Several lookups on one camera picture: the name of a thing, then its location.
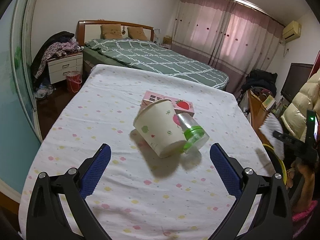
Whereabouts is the pink window curtain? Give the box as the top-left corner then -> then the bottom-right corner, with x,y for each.
171,0 -> 284,95

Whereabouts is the black bag pile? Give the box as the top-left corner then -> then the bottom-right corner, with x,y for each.
241,69 -> 278,97

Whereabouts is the left brown pillow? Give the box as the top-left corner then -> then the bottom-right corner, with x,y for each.
100,24 -> 123,39

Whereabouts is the wall air conditioner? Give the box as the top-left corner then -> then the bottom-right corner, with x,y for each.
283,21 -> 302,43

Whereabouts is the green plaid bed quilt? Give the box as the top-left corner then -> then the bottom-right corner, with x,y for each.
83,38 -> 229,90

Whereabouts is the paper cup with fruit print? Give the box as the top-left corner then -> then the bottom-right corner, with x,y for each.
133,99 -> 186,158

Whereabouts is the small box bedside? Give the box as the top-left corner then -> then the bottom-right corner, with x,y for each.
163,35 -> 172,46

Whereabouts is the orange wooden desk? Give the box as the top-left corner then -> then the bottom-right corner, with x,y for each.
247,90 -> 270,145

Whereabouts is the pink strawberry milk carton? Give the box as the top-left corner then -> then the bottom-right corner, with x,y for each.
140,90 -> 194,116

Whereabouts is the white tissue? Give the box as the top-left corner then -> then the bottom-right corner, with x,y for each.
258,113 -> 286,160

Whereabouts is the pile of clothes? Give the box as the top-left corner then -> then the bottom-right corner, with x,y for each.
30,31 -> 78,81

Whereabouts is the black television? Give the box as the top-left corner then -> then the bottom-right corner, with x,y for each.
280,63 -> 313,103

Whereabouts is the cream puffer jacket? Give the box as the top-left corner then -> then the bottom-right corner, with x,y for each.
281,70 -> 320,142

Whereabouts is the floral white table cloth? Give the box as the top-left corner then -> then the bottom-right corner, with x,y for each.
18,64 -> 274,239

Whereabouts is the brown pillow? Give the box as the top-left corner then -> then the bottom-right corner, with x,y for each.
127,27 -> 148,41
100,24 -> 123,39

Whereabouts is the sliding wardrobe door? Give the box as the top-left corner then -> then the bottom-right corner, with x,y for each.
0,0 -> 45,143

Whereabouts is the clear bottle green cap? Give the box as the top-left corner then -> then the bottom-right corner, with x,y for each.
177,113 -> 209,154

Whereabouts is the wooden bed headboard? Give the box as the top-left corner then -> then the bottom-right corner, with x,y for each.
76,20 -> 154,46

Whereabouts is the red plastic bucket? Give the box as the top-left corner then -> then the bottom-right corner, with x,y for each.
66,71 -> 82,93

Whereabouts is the white nightstand with drawers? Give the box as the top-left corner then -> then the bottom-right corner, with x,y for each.
48,52 -> 83,85

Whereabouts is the yellow rimmed trash bin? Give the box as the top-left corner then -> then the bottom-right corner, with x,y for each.
263,144 -> 287,185

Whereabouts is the right brown pillow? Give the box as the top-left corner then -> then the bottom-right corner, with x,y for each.
127,27 -> 148,41

